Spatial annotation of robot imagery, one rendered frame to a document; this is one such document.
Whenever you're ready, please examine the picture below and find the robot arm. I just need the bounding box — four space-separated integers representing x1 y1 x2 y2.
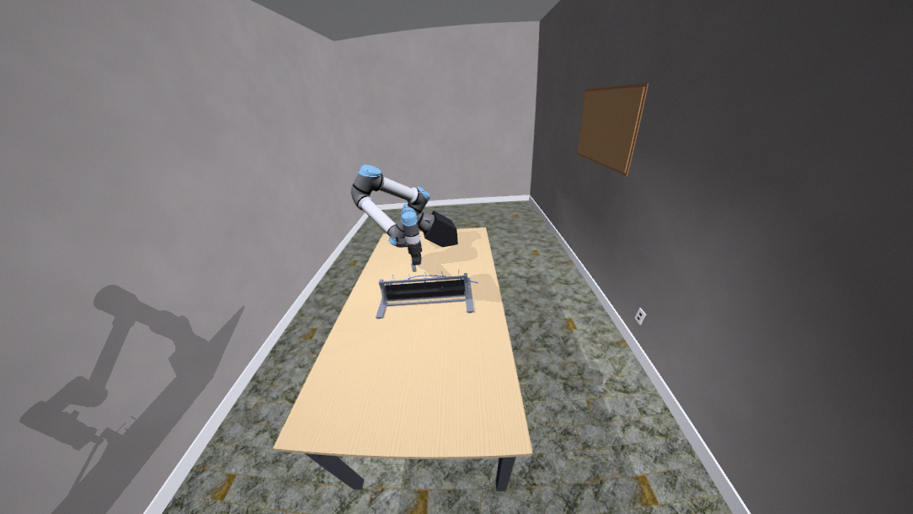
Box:
351 165 435 246

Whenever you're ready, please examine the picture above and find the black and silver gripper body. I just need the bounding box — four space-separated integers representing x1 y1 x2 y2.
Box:
396 235 422 265

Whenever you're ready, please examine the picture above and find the dark grey metal rack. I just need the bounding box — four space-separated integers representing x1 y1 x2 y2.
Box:
376 270 474 319

